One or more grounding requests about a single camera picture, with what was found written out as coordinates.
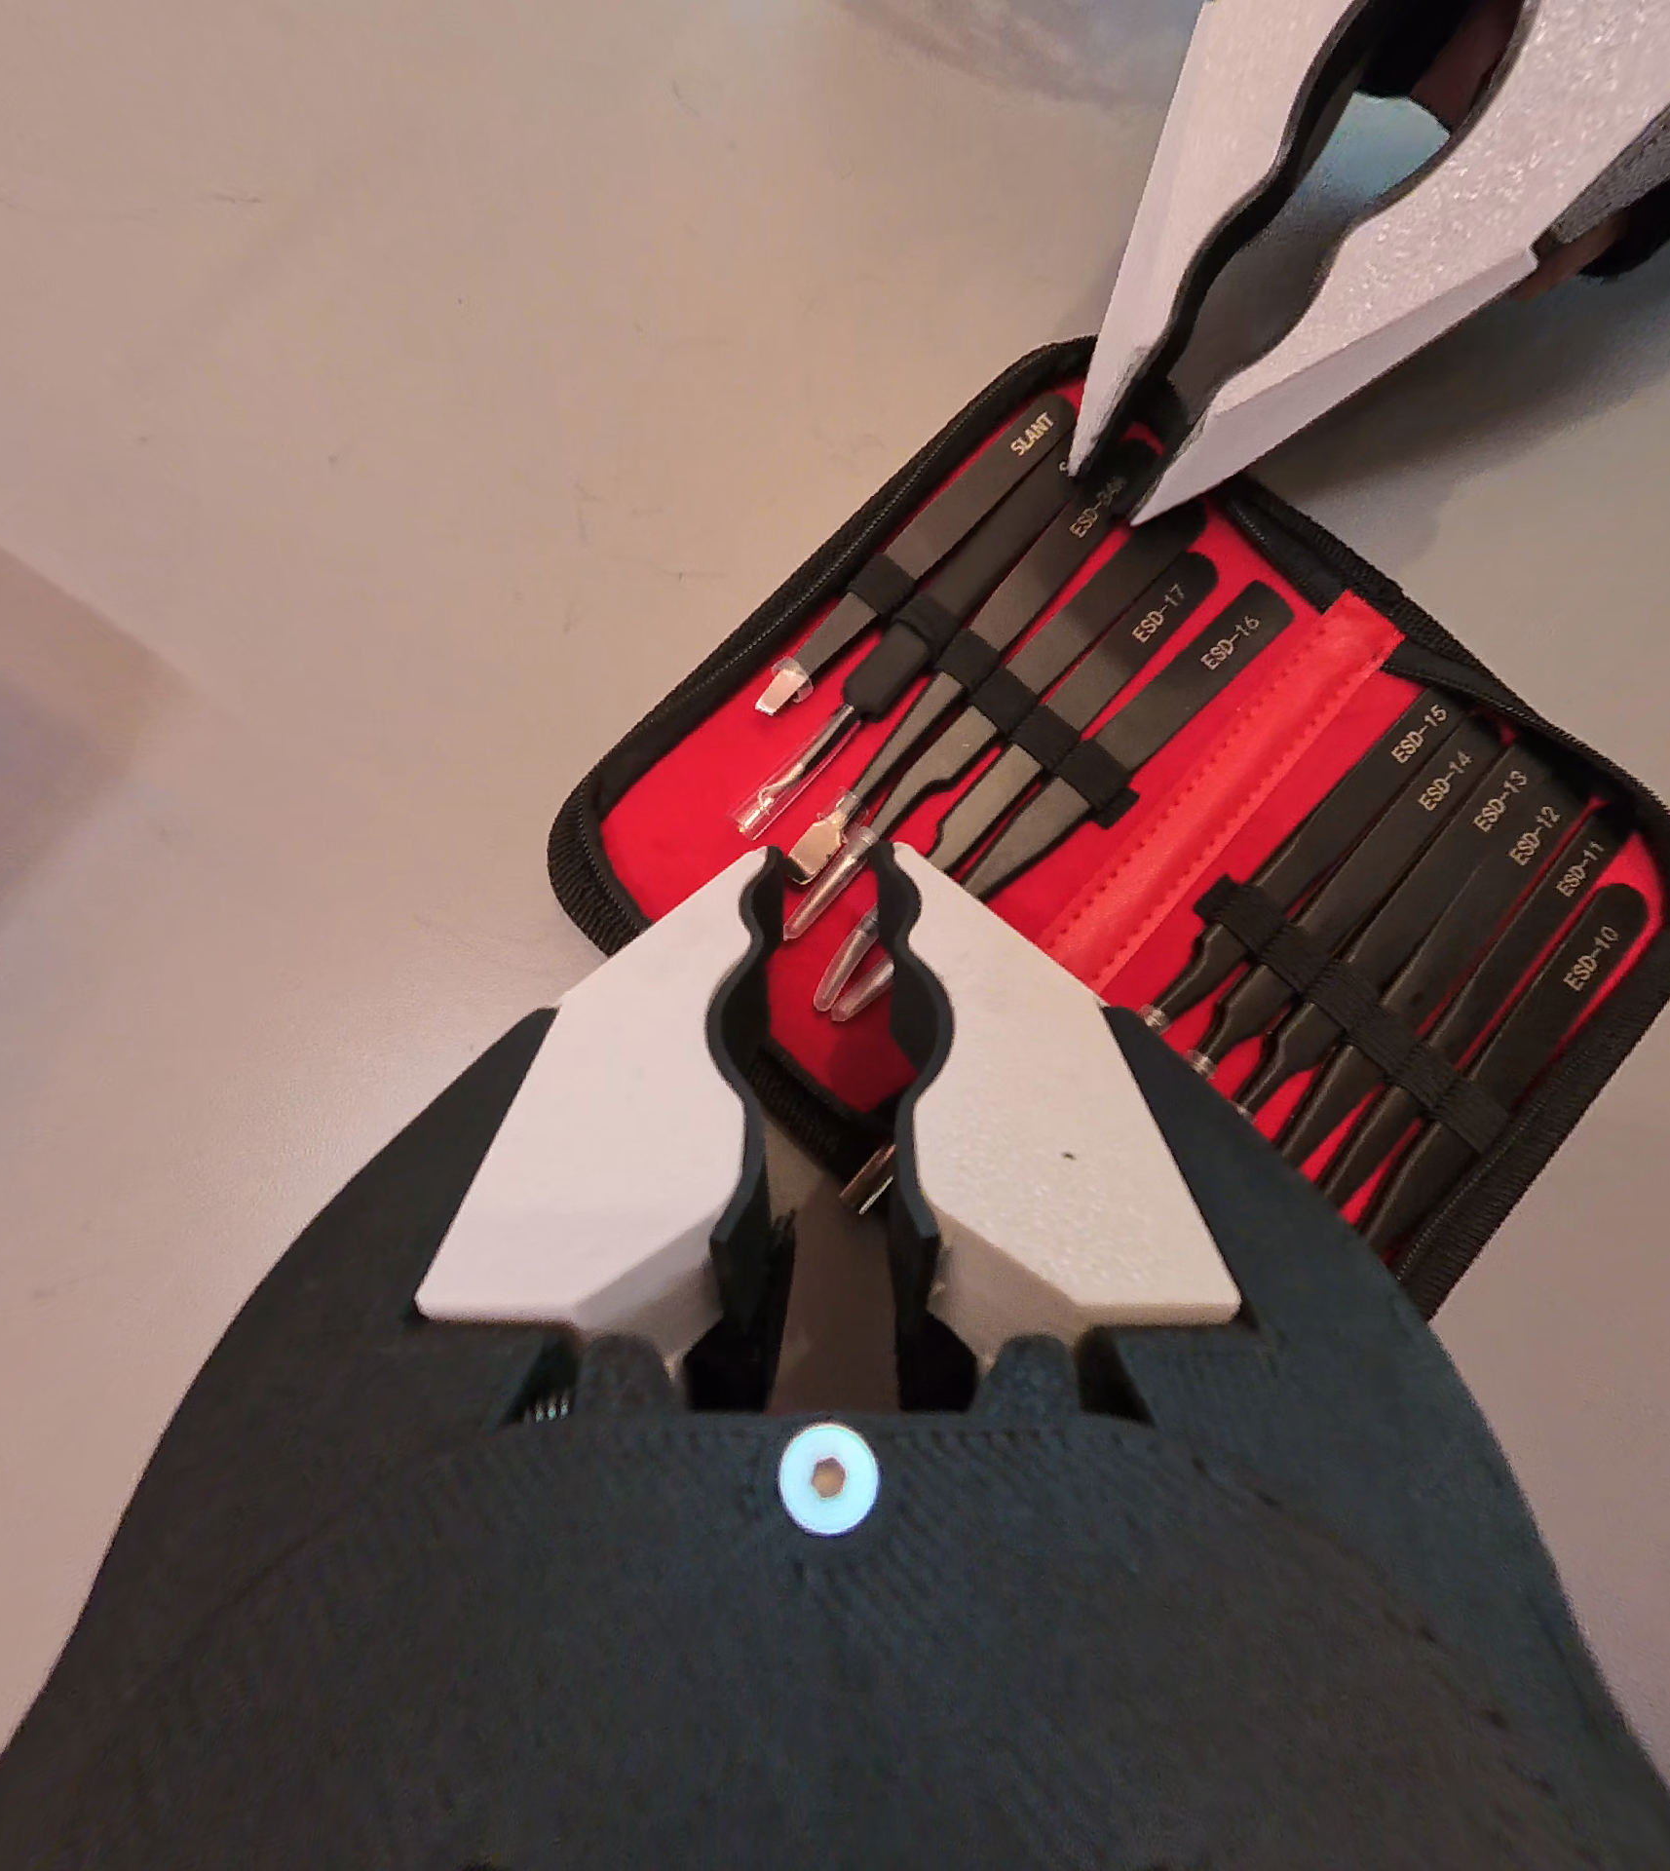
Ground set of black tweezers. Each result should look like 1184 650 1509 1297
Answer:
732 396 1655 1260

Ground black red tweezers case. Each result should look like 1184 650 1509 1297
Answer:
543 338 1670 1318

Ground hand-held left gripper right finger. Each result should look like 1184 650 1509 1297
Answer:
878 848 1246 1363

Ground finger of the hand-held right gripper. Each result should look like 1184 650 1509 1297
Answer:
1162 0 1670 505
1098 0 1363 470

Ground black flat-tip tweezers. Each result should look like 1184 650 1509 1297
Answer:
732 439 1164 843

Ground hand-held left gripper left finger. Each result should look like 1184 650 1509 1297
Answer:
416 858 784 1363

